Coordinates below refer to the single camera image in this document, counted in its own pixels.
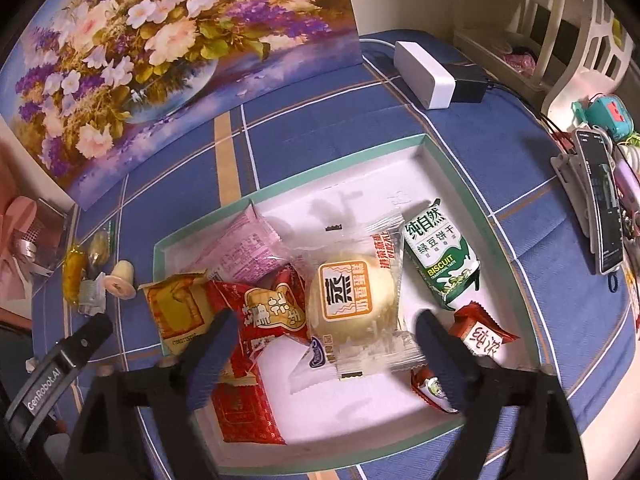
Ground white phone clamp holder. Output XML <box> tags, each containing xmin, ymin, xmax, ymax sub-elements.
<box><xmin>550</xmin><ymin>152</ymin><xmax>601</xmax><ymax>256</ymax></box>

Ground small red green snack packet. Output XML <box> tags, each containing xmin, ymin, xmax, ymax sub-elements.
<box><xmin>410</xmin><ymin>366</ymin><xmax>461</xmax><ymax>415</ymax></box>

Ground green white biscuit packet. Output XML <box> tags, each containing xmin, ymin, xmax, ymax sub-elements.
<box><xmin>402</xmin><ymin>199</ymin><xmax>481</xmax><ymax>311</ymax></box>

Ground steamed cake packet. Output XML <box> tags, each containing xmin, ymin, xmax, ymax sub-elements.
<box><xmin>300</xmin><ymin>215</ymin><xmax>426</xmax><ymax>381</ymax></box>

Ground black cable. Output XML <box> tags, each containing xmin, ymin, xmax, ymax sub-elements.
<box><xmin>485</xmin><ymin>80</ymin><xmax>581</xmax><ymax>156</ymax></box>

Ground large red snack packet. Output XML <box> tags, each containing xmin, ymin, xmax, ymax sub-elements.
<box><xmin>210</xmin><ymin>362</ymin><xmax>287</xmax><ymax>446</ymax></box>

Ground teal toy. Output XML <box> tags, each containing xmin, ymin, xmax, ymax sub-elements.
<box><xmin>572</xmin><ymin>96</ymin><xmax>632</xmax><ymax>142</ymax></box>

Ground white box with green rim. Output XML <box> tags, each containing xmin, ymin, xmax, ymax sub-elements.
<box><xmin>151</xmin><ymin>134</ymin><xmax>547</xmax><ymax>465</ymax></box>

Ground clear cookie packet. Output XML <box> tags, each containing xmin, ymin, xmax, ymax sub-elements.
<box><xmin>87</xmin><ymin>220</ymin><xmax>118</xmax><ymax>281</ymax></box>

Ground black smartphone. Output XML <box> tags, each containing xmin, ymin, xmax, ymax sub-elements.
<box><xmin>574</xmin><ymin>129</ymin><xmax>626</xmax><ymax>275</ymax></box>

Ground lilac plastic case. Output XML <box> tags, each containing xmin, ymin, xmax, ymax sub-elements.
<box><xmin>612</xmin><ymin>157</ymin><xmax>640</xmax><ymax>241</ymax></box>

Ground blue plaid tablecloth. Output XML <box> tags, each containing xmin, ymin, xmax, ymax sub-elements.
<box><xmin>30</xmin><ymin>30</ymin><xmax>636</xmax><ymax>480</ymax></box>

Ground white cable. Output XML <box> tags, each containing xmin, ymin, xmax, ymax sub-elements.
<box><xmin>360</xmin><ymin>35</ymin><xmax>401</xmax><ymax>61</ymax></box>

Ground flower painting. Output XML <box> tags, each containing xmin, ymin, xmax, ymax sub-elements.
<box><xmin>0</xmin><ymin>0</ymin><xmax>365</xmax><ymax>211</ymax></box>

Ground pink snack packet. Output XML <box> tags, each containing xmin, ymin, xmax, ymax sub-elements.
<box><xmin>192</xmin><ymin>200</ymin><xmax>291</xmax><ymax>286</ymax></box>

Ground white plastic chair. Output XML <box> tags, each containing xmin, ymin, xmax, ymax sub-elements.
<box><xmin>452</xmin><ymin>0</ymin><xmax>640</xmax><ymax>116</ymax></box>

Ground orange yellow snack packet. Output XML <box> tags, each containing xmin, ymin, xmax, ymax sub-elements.
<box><xmin>139</xmin><ymin>270</ymin><xmax>216</xmax><ymax>356</ymax></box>

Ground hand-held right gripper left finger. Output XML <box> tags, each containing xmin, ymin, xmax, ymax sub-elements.
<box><xmin>64</xmin><ymin>306</ymin><xmax>241</xmax><ymax>480</ymax></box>

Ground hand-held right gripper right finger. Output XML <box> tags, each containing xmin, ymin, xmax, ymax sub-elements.
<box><xmin>416</xmin><ymin>308</ymin><xmax>584</xmax><ymax>480</ymax></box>

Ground clear snack packet blue logo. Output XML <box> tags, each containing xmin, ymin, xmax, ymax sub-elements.
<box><xmin>289</xmin><ymin>332</ymin><xmax>341</xmax><ymax>397</ymax></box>

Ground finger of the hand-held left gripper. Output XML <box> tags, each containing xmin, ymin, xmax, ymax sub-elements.
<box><xmin>56</xmin><ymin>313</ymin><xmax>114</xmax><ymax>369</ymax></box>

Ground small jelly cup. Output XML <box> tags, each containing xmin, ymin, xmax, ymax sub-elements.
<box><xmin>106</xmin><ymin>260</ymin><xmax>137</xmax><ymax>300</ymax></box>

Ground pink cloth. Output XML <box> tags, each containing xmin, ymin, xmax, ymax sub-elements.
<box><xmin>502</xmin><ymin>47</ymin><xmax>538</xmax><ymax>78</ymax></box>

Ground pink wrapped bouquet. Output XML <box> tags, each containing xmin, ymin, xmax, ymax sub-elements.
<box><xmin>0</xmin><ymin>195</ymin><xmax>78</xmax><ymax>306</ymax></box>

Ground black power adapter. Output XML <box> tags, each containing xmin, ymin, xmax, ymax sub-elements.
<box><xmin>440</xmin><ymin>62</ymin><xmax>491</xmax><ymax>103</ymax></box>

